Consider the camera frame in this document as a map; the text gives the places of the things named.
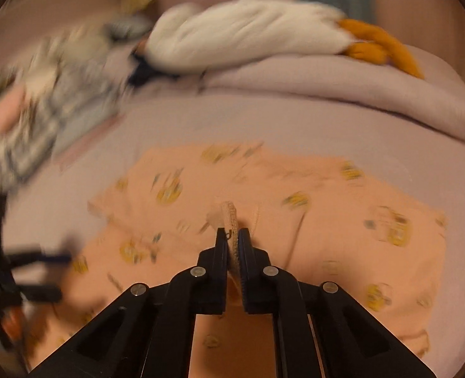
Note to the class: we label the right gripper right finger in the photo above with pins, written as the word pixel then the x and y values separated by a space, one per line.
pixel 320 331

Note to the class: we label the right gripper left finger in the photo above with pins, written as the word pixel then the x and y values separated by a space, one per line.
pixel 146 332

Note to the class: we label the orange printed long-sleeve shirt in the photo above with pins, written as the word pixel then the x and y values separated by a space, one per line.
pixel 320 218

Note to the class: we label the patterned grey white garment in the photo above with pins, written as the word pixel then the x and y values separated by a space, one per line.
pixel 41 88

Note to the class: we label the grey folded garment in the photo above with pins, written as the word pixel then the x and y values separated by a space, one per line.
pixel 97 113

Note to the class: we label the dark navy garment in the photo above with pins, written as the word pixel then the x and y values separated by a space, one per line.
pixel 144 72

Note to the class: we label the lilac rolled duvet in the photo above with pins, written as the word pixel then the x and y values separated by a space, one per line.
pixel 437 100

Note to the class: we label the white plush goose toy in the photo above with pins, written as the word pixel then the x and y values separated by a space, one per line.
pixel 190 39

